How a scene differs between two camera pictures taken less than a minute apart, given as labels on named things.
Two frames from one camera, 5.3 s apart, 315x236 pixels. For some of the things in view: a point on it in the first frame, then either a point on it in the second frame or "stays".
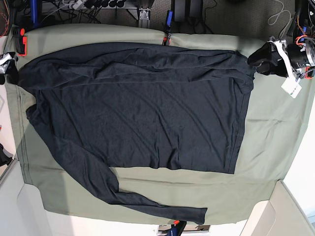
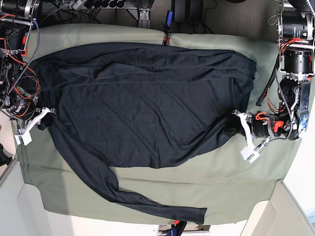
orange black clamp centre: x=166 y=41 stays
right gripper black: x=278 y=64 -> x=237 y=127
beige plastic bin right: x=280 y=215 stays
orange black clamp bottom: x=177 y=228 stays
